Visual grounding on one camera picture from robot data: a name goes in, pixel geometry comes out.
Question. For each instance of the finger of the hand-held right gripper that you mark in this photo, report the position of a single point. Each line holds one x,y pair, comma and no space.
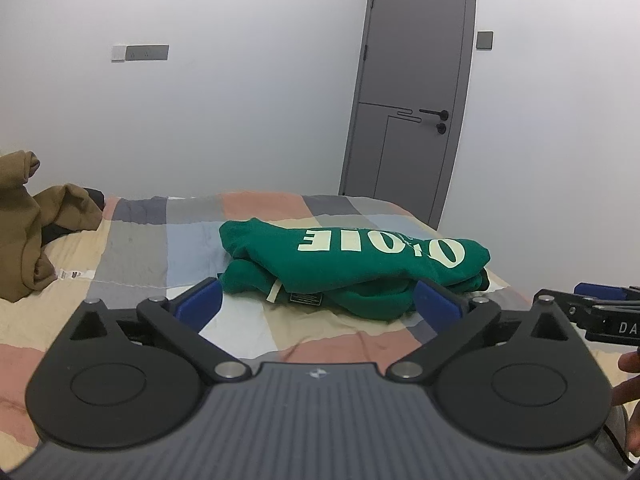
575,305
600,291

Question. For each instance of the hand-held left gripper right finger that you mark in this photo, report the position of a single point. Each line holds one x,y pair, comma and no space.
435,307

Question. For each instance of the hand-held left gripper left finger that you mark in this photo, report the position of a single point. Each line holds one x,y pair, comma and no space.
200,305

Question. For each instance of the green hoodie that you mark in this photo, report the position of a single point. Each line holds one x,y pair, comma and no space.
350,265

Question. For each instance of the person's right hand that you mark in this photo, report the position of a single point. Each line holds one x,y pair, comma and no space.
631,392

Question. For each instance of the white sheet label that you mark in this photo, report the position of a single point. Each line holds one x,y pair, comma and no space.
75,274

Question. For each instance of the black garment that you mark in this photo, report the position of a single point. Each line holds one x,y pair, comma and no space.
55,232

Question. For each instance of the black door lock knob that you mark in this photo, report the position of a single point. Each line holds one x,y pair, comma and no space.
441,128

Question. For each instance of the brown garment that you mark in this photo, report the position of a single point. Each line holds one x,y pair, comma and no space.
30,230

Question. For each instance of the grey door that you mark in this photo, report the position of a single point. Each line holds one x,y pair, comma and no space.
415,60

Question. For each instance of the grey wall socket panel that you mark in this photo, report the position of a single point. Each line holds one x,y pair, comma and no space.
147,53

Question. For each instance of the white wall switch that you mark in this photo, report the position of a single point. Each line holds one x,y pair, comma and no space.
118,53

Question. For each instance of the grey wall switch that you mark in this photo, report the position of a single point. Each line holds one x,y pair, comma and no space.
484,40

